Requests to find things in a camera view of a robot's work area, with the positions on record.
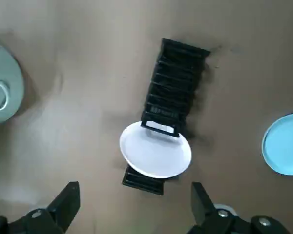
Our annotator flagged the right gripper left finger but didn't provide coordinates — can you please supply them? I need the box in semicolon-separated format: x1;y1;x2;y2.
0;181;81;234

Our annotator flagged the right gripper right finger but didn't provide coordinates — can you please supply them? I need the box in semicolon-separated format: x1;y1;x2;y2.
185;182;293;234

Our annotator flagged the white plate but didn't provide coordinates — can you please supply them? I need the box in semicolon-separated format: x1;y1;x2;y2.
119;120;193;179

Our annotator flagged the light blue plate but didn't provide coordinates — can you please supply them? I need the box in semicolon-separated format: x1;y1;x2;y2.
261;112;293;176

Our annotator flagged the pale green steel pot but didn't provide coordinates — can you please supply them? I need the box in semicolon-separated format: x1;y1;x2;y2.
0;38;25;127

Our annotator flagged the black dish rack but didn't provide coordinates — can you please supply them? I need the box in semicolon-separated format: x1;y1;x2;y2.
122;37;211;196

